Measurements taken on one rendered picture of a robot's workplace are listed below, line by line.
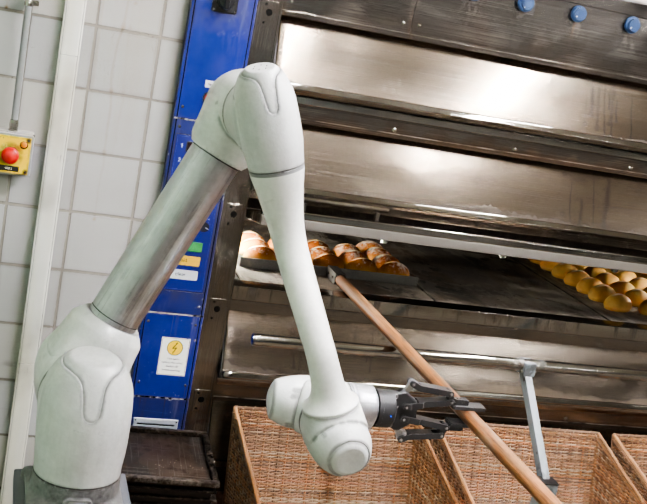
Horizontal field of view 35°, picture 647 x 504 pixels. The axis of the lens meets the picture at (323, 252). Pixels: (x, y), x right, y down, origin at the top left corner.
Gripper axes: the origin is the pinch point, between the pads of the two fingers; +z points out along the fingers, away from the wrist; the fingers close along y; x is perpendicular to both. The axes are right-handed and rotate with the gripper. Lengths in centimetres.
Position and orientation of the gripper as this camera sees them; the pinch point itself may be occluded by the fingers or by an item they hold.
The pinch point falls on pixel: (465, 414)
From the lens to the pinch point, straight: 214.2
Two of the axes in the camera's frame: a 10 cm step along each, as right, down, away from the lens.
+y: -1.9, 9.5, 2.3
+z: 9.4, 1.2, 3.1
